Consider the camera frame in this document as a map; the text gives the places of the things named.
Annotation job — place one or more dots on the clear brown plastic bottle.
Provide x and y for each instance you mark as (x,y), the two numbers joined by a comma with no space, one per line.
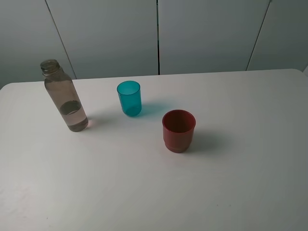
(61,89)

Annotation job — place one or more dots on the red plastic cup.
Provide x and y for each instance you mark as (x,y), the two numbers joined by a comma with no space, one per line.
(178,130)

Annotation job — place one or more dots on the teal translucent plastic cup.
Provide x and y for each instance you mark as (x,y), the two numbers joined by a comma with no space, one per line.
(129,93)

